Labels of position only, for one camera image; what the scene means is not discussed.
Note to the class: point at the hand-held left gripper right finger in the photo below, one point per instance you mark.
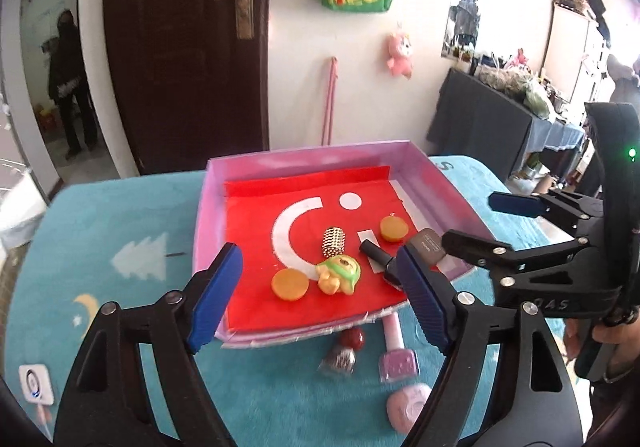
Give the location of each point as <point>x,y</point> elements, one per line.
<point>422,297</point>

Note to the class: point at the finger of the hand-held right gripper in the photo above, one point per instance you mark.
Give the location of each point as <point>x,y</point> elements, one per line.
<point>517,204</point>
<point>475,246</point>

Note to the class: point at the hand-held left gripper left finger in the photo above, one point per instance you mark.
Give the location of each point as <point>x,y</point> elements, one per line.
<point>215,297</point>

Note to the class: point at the brown earbud case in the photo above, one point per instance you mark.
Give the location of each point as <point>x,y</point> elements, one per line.
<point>427,244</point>

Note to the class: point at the black nail polish bottle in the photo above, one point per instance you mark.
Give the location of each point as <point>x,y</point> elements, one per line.
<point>375,254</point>

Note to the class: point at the orange round case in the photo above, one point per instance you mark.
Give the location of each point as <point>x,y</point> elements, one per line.
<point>392,229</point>
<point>290,284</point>

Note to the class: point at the green yellow turtle toy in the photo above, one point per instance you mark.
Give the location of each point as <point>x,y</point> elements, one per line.
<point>342,272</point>

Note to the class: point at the pink cardboard box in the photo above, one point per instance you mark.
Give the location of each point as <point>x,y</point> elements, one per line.
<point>320,159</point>

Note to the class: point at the person's right hand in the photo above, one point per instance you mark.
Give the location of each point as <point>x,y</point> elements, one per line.
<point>624,347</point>

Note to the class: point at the purple nail polish bottle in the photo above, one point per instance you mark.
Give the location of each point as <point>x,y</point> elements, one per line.
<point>397,364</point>

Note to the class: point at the red cloth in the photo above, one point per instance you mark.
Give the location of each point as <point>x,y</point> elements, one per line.
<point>250,227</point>

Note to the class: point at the dark cloth covered table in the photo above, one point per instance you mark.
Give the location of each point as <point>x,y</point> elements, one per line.
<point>480,122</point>

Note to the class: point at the glitter bottle with red cap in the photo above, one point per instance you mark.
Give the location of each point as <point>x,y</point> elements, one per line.
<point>340,359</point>

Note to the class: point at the green vegetable bag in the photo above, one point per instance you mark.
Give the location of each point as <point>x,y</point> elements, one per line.
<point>537,99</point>

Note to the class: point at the pink white earbud case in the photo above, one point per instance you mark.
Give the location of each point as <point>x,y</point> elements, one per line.
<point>405,407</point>

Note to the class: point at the teal moon printed blanket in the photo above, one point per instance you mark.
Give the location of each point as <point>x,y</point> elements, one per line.
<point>125,207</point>

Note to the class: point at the white wardrobe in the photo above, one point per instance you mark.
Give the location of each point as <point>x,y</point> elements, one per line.
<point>570,57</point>

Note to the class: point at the pink plush toy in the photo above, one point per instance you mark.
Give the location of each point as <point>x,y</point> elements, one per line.
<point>399,52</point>

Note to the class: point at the pink stick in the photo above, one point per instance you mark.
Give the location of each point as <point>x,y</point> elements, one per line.
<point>329,102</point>

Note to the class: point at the dark wooden door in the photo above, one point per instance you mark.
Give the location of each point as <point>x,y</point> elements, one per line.
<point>175,52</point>

